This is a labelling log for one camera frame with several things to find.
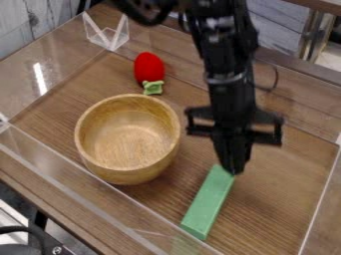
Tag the red plush strawberry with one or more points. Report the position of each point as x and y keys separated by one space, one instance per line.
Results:
x=150 y=72

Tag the metal table leg background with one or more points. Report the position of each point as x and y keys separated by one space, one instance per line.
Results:
x=314 y=35

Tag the clear acrylic corner bracket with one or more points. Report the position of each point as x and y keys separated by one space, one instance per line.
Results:
x=108 y=38

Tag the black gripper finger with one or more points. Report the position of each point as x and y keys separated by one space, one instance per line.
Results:
x=242 y=151
x=222 y=151

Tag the black table frame leg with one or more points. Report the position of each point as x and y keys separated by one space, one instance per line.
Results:
x=49 y=245

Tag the clear acrylic tray wall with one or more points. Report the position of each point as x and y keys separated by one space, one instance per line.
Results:
x=103 y=217

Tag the green rectangular block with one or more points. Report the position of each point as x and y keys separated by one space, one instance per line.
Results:
x=209 y=199

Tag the round wooden bowl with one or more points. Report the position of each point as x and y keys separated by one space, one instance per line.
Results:
x=127 y=138

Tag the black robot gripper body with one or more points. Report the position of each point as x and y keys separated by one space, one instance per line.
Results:
x=202 y=124

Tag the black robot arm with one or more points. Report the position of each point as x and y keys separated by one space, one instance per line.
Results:
x=226 y=41

